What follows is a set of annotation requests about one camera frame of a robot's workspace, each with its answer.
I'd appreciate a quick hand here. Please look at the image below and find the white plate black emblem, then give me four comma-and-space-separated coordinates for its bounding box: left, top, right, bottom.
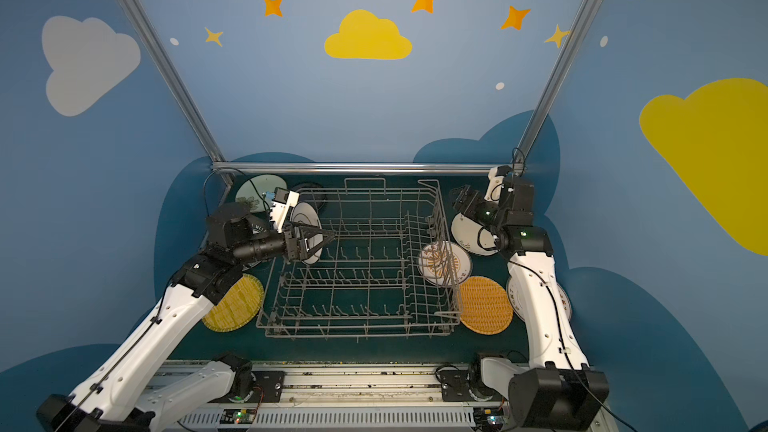
290, 202, 323, 250

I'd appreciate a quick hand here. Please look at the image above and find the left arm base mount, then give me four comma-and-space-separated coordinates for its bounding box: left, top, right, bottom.
233, 370, 285, 403

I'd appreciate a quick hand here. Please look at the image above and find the yellow woven plate left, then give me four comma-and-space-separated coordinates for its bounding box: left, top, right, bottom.
202, 274, 265, 333

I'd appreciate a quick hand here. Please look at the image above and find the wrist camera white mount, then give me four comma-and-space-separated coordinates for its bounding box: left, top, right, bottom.
484, 165, 513, 203
269, 187, 300, 233

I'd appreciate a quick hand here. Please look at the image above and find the right diagonal aluminium post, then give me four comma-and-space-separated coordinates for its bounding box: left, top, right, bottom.
511, 0, 604, 175

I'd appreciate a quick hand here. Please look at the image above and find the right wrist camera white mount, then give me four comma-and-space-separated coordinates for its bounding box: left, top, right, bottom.
484, 165, 513, 203

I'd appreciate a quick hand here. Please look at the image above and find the white plate green text rim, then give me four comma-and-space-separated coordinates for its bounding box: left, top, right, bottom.
236, 218, 271, 271

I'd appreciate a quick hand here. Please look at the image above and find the diagonal aluminium post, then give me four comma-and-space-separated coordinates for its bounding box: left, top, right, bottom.
117, 0, 226, 164
511, 0, 604, 175

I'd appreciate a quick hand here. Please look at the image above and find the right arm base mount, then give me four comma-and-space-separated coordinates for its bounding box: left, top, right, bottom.
436, 368, 477, 402

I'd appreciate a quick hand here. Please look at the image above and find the orange woven plate right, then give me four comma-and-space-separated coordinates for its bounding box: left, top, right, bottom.
459, 276, 514, 335

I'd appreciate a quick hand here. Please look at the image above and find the left green circuit board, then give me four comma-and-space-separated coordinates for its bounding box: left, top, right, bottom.
219, 409, 257, 425

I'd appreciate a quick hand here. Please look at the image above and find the dark black plate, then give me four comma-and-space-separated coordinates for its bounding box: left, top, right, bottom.
292, 182, 327, 214

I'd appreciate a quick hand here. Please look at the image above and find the aluminium rail base frame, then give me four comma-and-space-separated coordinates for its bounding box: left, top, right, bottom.
98, 361, 619, 432

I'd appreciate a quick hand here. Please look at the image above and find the grey wire dish rack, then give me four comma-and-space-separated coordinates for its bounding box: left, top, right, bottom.
256, 178, 461, 339

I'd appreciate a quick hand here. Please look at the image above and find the right green circuit board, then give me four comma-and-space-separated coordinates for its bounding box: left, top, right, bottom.
472, 408, 505, 432

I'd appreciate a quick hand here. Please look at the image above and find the cream plate floral rim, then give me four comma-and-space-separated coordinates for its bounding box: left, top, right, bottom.
451, 213, 498, 256

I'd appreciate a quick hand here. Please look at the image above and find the pale green floral plate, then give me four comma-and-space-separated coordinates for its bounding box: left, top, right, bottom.
235, 174, 287, 213

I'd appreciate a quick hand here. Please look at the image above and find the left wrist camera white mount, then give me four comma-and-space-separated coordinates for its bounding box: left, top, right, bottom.
269, 187, 300, 233

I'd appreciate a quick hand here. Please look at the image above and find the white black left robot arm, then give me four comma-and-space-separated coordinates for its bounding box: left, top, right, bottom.
36, 202, 335, 431

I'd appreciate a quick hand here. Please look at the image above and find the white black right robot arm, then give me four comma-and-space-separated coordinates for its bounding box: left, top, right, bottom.
451, 176, 609, 431

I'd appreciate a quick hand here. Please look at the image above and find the left diagonal aluminium post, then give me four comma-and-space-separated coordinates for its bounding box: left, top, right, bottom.
117, 0, 226, 164

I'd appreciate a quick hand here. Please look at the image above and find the white orange sunburst plate right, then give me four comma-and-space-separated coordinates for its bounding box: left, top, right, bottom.
506, 279, 573, 321

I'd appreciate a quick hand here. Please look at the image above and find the green circuit board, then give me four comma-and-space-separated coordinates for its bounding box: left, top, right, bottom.
472, 408, 505, 432
219, 409, 257, 425

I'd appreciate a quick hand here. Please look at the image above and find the horizontal aluminium frame bar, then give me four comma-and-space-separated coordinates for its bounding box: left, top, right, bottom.
211, 162, 495, 176

